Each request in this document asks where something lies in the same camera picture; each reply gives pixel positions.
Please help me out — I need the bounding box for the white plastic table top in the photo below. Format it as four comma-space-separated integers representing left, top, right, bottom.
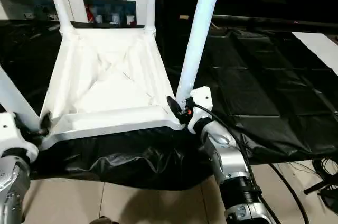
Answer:
39, 27, 185, 151

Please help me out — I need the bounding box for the black plastic mat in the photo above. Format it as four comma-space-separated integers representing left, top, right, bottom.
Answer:
0, 17, 338, 192

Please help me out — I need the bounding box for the black case with yellow label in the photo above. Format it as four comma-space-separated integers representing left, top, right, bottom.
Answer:
155, 0, 214, 32

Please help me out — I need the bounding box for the long grey metal bar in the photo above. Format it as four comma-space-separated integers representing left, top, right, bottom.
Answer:
212, 14, 338, 31

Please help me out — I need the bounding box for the white flat board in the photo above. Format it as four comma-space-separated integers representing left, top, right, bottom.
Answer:
292, 32, 338, 76

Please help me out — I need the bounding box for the black power adapter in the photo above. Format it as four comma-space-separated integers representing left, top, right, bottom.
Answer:
320, 186, 338, 212

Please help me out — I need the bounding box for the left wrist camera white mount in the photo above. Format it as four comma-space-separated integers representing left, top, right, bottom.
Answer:
0, 113, 40, 164

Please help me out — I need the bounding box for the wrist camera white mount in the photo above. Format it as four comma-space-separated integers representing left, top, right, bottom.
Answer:
0, 113, 40, 164
189, 86, 213, 134

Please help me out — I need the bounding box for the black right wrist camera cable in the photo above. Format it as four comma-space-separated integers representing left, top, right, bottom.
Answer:
194, 104, 309, 224

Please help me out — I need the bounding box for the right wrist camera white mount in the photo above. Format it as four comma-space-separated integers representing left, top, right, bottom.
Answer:
189, 86, 213, 134

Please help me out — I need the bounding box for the black coiled cable bundle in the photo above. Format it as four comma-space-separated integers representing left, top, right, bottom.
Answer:
313, 157, 338, 175

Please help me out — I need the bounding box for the black metal stand frame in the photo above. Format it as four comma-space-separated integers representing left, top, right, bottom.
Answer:
303, 175, 338, 195

